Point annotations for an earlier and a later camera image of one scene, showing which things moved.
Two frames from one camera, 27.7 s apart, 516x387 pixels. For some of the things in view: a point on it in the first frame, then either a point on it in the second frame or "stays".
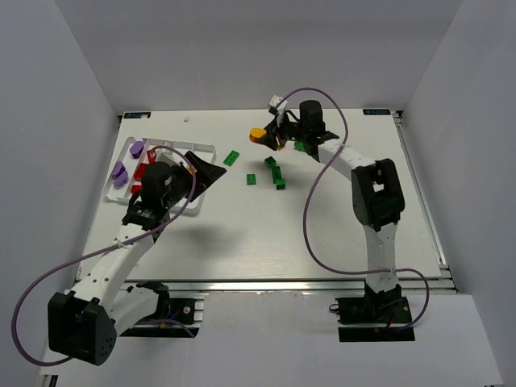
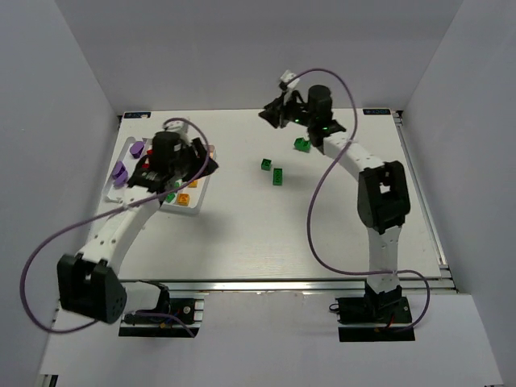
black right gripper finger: x=270 y=139 -> x=272 y=113
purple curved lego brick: x=121 y=181 stays
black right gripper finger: x=272 y=129 -> x=278 y=104
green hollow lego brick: x=299 y=146 stays
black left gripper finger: x=206 y=172 -> x=201 y=154
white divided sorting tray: x=142 y=151 stays
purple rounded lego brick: x=136 y=148 stays
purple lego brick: x=118 y=169 stays
